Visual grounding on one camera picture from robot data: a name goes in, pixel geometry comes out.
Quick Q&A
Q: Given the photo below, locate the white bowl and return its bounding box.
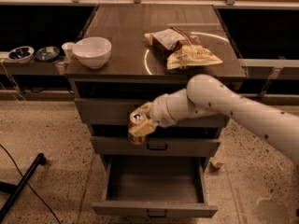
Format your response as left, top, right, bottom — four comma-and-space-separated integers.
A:
72, 37, 112, 69

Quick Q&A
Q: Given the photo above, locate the black stand leg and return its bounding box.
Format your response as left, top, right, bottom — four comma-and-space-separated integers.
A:
0, 153, 46, 223

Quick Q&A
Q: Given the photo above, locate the dark blue plate bowl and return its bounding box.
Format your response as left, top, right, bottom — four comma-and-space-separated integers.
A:
35, 46, 60, 62

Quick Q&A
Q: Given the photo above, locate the drawer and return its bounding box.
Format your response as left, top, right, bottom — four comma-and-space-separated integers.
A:
91, 136, 220, 157
93, 155, 218, 217
75, 98, 229, 128

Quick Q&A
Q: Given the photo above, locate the white cable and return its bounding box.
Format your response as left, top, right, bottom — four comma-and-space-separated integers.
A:
0, 59, 26, 102

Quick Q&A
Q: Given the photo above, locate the brown chip bag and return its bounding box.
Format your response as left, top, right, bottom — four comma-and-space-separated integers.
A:
144, 27, 222, 70

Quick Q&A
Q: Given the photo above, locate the black floor cable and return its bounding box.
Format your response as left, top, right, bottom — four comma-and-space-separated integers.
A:
0, 144, 63, 224

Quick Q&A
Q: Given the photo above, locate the middle drawer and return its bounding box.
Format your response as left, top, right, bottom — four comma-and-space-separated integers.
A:
91, 136, 220, 157

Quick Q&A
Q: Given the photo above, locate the orange soda can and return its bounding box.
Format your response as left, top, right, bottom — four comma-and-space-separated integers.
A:
128, 111, 146, 146

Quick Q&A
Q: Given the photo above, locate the grey drawer cabinet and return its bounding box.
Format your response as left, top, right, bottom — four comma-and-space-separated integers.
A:
64, 4, 248, 218

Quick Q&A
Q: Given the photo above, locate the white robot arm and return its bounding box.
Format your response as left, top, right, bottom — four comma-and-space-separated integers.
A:
128, 74, 299, 165

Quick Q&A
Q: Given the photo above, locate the blue patterned bowl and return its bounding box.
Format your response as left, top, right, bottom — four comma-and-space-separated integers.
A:
8, 46, 35, 63

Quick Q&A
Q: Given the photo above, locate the low side shelf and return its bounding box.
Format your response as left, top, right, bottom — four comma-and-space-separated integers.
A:
0, 51, 68, 76

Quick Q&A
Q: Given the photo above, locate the small white cup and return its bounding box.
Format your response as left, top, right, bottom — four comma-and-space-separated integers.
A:
62, 42, 74, 60

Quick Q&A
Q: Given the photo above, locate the bottom drawer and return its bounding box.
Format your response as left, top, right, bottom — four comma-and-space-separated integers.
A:
93, 155, 218, 217

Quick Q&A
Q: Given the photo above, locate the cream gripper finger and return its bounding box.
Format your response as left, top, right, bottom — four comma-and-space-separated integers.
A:
128, 119, 157, 136
136, 102, 152, 114

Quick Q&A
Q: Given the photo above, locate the top drawer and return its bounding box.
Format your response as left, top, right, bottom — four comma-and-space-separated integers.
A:
75, 98, 229, 128

